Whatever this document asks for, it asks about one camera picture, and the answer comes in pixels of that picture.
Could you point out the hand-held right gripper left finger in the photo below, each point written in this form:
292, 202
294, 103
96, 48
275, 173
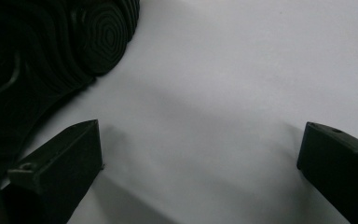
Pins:
59, 161

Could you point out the black sandal with green pattern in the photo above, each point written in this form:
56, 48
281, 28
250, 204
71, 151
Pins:
43, 49

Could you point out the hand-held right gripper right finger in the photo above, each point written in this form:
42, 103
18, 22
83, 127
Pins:
338, 168

